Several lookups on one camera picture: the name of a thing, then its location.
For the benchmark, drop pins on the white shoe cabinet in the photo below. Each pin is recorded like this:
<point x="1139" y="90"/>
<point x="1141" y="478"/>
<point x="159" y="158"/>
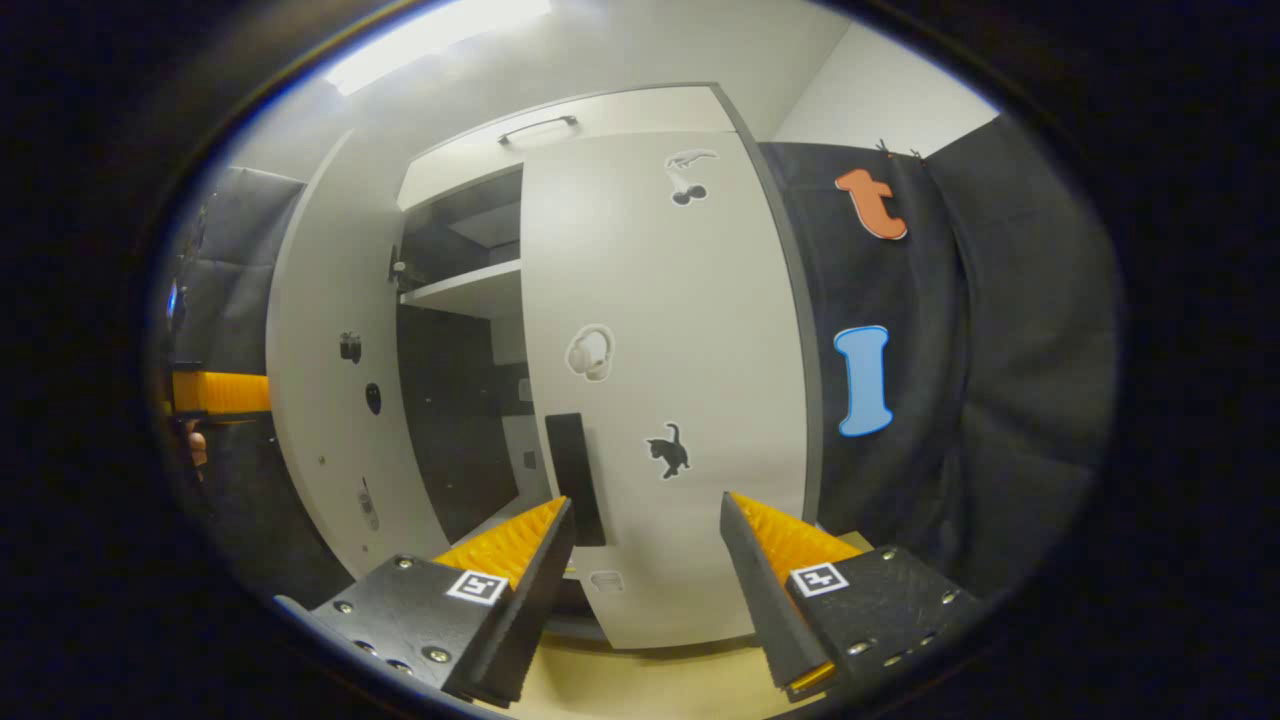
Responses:
<point x="460" y="400"/>

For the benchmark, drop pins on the metal door hinge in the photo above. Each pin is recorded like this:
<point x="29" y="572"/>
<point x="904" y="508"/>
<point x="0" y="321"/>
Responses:
<point x="399" y="268"/>

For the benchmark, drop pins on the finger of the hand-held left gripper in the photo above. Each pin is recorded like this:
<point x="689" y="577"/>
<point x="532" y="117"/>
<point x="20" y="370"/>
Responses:
<point x="220" y="392"/>

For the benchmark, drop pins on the white cabinet door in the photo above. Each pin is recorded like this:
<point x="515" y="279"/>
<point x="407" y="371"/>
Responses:
<point x="320" y="300"/>
<point x="700" y="330"/>

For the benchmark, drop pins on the white cabinet drawer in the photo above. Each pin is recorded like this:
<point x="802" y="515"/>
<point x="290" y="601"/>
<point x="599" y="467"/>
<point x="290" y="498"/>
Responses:
<point x="640" y="110"/>

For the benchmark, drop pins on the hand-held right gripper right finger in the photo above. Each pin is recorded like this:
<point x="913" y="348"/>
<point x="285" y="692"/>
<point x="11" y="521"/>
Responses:
<point x="770" y="610"/>

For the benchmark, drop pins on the white cabinet shelf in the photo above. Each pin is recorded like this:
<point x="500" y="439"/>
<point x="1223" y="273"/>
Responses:
<point x="470" y="290"/>

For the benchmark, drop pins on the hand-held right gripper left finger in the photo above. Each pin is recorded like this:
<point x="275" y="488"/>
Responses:
<point x="530" y="610"/>

